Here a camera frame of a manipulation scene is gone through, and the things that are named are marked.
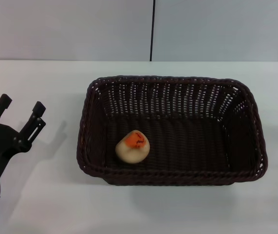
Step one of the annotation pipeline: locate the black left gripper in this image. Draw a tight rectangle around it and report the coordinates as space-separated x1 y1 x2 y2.
0 94 47 193

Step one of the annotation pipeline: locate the beige bun with orange top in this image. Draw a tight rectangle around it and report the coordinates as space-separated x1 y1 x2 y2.
115 130 150 164

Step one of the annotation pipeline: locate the dark brown wicker basket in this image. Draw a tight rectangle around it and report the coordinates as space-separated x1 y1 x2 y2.
76 75 268 187

